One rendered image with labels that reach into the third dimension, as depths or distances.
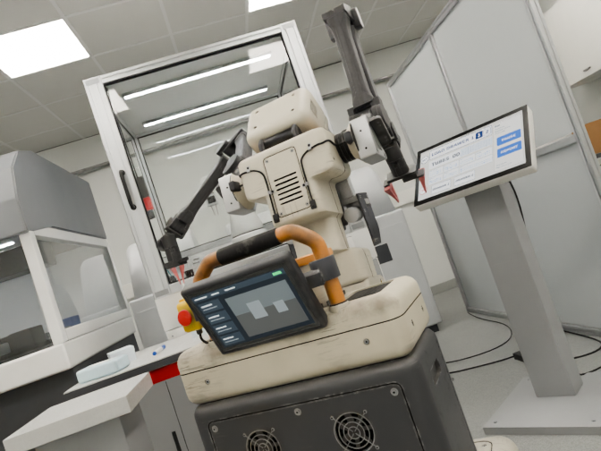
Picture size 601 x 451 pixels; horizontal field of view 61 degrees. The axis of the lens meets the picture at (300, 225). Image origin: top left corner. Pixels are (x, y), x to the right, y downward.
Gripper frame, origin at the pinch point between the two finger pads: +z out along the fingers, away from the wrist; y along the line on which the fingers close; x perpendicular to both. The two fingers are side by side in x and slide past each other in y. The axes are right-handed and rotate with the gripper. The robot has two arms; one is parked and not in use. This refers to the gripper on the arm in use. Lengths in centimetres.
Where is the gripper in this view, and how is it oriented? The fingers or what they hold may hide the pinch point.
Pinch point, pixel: (181, 282)
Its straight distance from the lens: 213.9
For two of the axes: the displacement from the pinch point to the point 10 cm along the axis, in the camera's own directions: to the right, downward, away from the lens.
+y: -9.2, 2.8, -2.6
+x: 2.5, -1.0, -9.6
